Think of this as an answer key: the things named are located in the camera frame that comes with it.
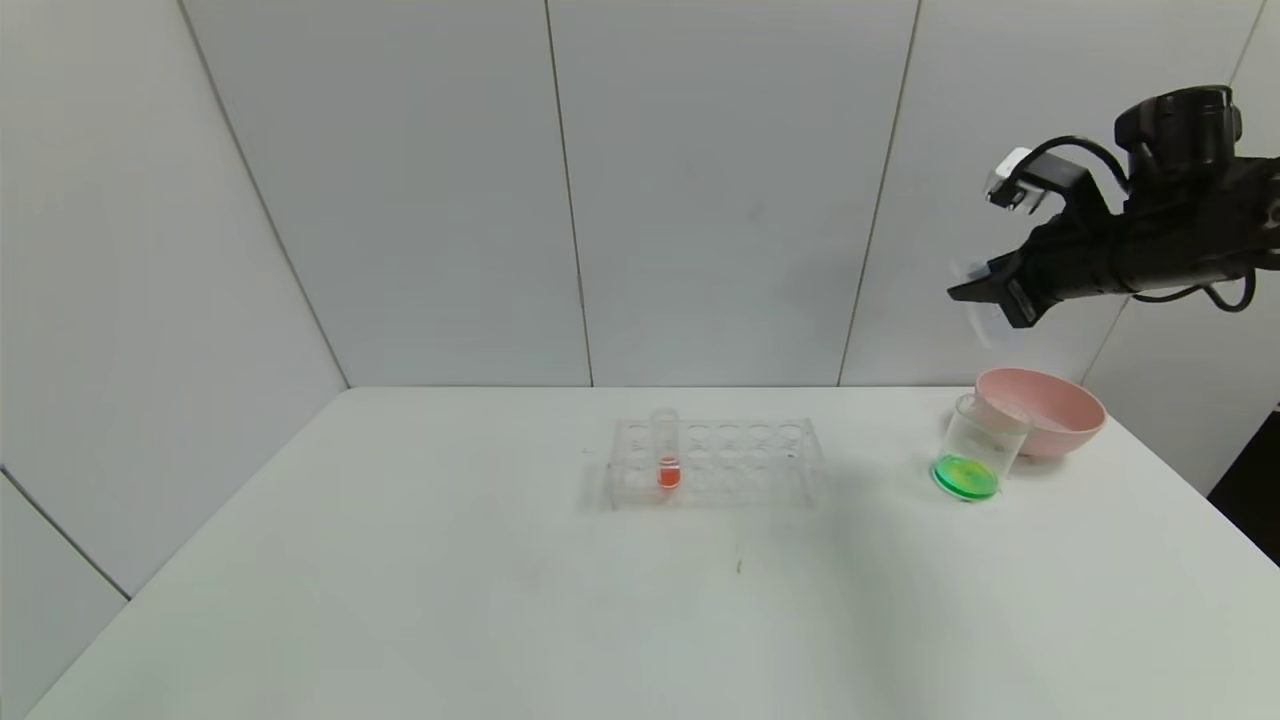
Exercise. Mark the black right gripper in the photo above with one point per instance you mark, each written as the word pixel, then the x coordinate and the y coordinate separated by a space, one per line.
pixel 1020 293

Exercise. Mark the test tube for blue pigment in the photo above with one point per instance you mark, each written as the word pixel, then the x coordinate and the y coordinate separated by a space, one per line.
pixel 985 320

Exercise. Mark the clear glass beaker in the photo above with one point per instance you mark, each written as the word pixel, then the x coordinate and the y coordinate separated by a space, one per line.
pixel 975 460

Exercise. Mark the clear plastic test tube rack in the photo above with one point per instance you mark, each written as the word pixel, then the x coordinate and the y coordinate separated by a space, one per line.
pixel 715 465

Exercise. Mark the test tube with red pigment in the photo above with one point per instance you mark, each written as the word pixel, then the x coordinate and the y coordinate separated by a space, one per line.
pixel 668 472

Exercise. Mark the pink bowl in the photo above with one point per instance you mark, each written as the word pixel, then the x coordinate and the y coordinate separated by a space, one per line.
pixel 1060 425

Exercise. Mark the dark furniture beside table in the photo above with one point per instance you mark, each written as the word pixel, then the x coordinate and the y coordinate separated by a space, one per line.
pixel 1250 500

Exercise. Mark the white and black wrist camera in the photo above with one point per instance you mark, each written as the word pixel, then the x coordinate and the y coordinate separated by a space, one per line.
pixel 1010 170

